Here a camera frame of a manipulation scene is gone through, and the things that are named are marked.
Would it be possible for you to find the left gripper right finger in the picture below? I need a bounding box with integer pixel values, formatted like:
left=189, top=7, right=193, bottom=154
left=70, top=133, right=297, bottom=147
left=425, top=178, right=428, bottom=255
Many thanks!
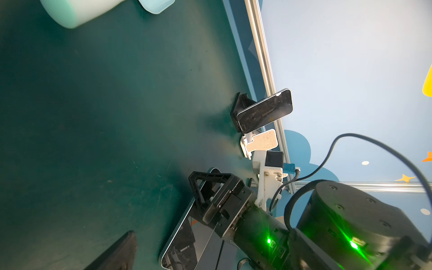
left=288, top=228, right=344, bottom=270

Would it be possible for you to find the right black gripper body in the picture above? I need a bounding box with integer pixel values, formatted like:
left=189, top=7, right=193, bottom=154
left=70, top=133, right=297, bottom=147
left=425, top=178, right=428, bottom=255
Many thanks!
left=201, top=174, right=256, bottom=241

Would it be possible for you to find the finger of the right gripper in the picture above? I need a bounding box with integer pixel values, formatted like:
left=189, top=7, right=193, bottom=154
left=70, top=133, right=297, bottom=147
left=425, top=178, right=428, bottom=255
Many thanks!
left=189, top=171, right=232, bottom=219

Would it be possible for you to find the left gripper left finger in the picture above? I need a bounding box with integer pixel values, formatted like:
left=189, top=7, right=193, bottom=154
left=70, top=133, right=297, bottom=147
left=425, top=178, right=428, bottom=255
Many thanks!
left=84, top=231, right=137, bottom=270

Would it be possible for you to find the black phone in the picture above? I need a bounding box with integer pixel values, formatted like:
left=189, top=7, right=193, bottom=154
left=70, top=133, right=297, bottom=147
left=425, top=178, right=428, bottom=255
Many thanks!
left=237, top=88, right=293, bottom=134
left=159, top=168, right=221, bottom=270

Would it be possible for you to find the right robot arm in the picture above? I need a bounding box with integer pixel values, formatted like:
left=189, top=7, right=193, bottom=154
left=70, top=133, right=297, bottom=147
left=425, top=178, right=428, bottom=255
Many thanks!
left=189, top=172, right=432, bottom=270

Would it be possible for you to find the black stand back left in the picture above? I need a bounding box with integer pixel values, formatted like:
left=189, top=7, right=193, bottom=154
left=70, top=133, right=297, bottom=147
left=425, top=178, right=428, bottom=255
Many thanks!
left=230, top=92, right=257, bottom=134

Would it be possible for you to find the light blue spatula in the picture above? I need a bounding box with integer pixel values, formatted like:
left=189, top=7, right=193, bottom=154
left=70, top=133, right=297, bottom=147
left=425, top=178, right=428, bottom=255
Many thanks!
left=40, top=0, right=175, bottom=29

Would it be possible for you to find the aluminium frame back bar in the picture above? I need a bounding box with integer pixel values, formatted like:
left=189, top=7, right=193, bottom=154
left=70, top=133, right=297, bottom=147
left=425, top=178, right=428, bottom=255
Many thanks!
left=249, top=180, right=432, bottom=194

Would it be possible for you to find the aluminium frame right post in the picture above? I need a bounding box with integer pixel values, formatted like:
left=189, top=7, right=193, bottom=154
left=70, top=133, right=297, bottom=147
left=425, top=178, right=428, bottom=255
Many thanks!
left=243, top=0, right=297, bottom=195

